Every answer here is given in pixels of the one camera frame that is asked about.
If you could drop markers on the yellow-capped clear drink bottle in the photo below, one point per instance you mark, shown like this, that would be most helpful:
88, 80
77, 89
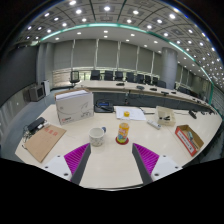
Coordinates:
123, 130

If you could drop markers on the black desk console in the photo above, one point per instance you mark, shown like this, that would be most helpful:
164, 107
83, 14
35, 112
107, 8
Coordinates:
104, 106

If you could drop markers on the small open white box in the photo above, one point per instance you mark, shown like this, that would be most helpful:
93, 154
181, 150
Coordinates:
165, 116

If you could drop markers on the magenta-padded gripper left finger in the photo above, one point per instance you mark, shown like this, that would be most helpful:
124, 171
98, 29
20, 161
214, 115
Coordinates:
76, 160

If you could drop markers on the open red-trimmed cardboard box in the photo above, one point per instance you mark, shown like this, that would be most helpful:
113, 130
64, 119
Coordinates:
189, 139

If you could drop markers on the grey monitor cabinet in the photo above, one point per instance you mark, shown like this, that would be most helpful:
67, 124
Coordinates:
36, 92

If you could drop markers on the small white charger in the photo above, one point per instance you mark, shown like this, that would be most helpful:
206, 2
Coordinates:
41, 125

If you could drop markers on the large white printed cardboard box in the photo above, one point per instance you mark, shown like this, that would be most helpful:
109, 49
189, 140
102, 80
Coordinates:
74, 108

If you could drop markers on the row of black office chairs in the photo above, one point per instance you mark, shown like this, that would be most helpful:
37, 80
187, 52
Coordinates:
126, 76

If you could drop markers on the white paper sheets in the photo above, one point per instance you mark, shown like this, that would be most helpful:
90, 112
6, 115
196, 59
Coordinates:
131, 114

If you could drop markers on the white power strip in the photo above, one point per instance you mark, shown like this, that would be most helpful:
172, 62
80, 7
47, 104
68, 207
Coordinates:
154, 124

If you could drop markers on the round ceiling lights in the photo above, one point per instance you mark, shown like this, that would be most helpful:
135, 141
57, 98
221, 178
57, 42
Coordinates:
106, 16

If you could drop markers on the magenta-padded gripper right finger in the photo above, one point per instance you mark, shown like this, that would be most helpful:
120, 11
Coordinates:
146, 161

